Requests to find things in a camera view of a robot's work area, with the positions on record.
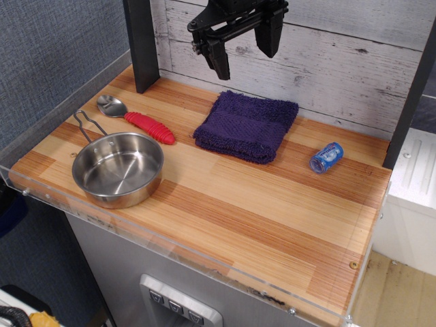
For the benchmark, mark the spoon with red handle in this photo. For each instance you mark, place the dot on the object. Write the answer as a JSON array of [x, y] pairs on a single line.
[[115, 108]]

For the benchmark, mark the white side cabinet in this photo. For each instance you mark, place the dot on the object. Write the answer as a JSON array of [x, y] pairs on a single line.
[[405, 231]]

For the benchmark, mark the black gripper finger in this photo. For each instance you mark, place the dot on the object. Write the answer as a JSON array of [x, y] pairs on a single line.
[[217, 58], [268, 31]]

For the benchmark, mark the folded purple towel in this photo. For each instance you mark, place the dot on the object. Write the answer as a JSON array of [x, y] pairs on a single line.
[[248, 128]]

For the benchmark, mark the silver toy fridge cabinet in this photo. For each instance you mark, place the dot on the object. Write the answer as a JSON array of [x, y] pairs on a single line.
[[136, 272]]

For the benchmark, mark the black and yellow object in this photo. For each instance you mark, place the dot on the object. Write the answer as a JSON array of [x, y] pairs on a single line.
[[13, 316]]

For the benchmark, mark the grey dispenser button panel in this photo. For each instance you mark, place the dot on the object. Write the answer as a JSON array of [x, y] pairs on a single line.
[[182, 309]]

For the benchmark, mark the small steel pan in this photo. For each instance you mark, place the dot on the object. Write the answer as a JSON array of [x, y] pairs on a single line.
[[117, 170]]

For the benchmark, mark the black right vertical post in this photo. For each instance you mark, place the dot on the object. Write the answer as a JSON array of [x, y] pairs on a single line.
[[411, 103]]

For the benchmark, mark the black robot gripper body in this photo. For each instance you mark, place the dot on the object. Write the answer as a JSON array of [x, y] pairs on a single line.
[[225, 20]]

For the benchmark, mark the small blue can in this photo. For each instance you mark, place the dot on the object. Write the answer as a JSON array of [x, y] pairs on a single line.
[[326, 158]]

